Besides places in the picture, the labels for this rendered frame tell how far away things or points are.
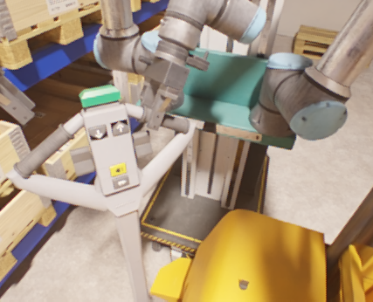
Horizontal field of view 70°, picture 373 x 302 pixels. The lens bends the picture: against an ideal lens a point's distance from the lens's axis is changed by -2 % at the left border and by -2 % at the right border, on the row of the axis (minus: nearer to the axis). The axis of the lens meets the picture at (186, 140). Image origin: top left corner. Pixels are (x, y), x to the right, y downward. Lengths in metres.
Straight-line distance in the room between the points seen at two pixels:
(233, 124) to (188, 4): 0.58
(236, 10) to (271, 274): 0.74
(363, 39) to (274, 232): 0.64
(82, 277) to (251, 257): 1.24
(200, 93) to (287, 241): 0.68
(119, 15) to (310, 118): 0.73
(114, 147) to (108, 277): 1.36
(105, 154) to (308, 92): 0.57
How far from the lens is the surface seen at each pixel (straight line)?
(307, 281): 0.97
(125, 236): 0.82
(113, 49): 1.11
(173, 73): 0.58
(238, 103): 1.20
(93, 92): 0.59
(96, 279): 1.91
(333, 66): 0.84
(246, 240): 0.98
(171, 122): 0.65
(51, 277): 2.00
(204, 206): 1.74
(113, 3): 1.07
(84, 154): 0.62
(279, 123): 1.04
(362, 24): 0.83
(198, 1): 0.62
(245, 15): 0.66
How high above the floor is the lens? 1.71
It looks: 40 degrees down
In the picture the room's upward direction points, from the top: 3 degrees clockwise
